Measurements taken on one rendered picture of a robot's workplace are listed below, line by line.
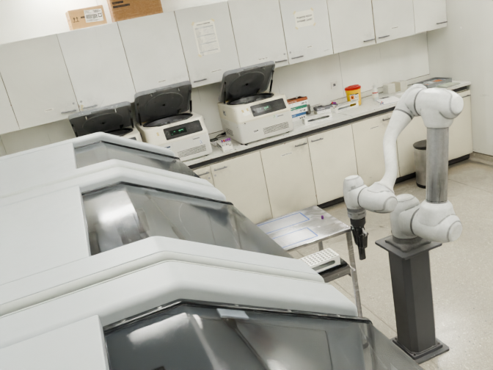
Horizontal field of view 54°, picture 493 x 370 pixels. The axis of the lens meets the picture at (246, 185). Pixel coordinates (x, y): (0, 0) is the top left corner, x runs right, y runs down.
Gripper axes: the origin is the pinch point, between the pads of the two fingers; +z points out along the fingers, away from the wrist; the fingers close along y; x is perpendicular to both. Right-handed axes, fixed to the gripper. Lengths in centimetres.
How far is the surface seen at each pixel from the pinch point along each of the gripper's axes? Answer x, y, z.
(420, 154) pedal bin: 199, -201, 42
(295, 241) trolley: -21.6, -32.2, -2.0
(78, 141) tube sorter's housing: -115, -54, -81
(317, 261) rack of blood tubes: -26.4, 2.8, -6.1
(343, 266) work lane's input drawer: -14.7, 6.4, -0.5
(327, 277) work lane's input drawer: -24.2, 6.7, 1.4
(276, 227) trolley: -22, -57, -2
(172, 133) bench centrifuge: -38, -233, -38
